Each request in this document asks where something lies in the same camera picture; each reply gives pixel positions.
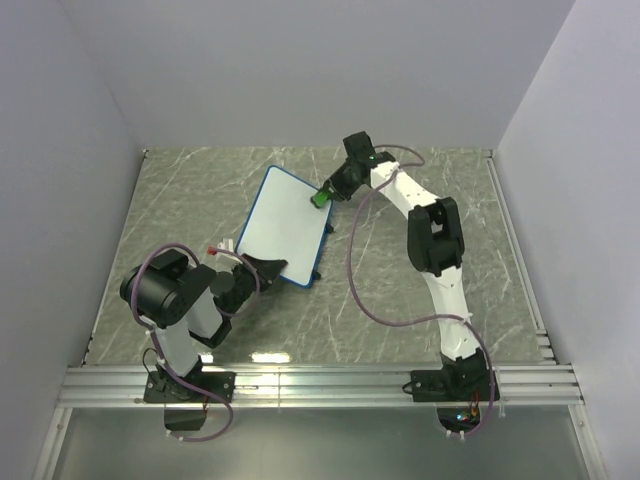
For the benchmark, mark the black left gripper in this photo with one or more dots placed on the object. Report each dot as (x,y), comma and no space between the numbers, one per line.
(268,272)

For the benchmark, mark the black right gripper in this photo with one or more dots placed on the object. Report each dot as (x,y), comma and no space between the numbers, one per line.
(333,183)

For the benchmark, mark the green whiteboard eraser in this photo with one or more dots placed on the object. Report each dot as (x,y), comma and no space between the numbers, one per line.
(321,197)

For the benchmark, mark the blue framed whiteboard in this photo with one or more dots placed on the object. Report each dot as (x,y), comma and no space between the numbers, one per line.
(283,224)

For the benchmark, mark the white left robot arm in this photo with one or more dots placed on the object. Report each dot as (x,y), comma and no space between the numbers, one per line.
(178,301)

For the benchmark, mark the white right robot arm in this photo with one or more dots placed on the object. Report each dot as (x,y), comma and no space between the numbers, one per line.
(435,248)

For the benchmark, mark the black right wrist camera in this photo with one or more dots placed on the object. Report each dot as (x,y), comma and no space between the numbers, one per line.
(358,146)

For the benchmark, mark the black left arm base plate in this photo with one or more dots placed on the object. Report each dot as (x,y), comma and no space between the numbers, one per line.
(187,404)

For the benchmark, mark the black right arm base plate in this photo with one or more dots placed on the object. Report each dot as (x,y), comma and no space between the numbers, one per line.
(459,395)

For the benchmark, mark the aluminium right side rail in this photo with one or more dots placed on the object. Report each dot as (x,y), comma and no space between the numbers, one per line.
(542,336)

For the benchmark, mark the aluminium rail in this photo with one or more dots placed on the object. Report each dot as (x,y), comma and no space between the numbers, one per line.
(317,386)
(542,336)

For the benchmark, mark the aluminium front rail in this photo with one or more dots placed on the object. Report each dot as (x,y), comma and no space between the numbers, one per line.
(317,386)

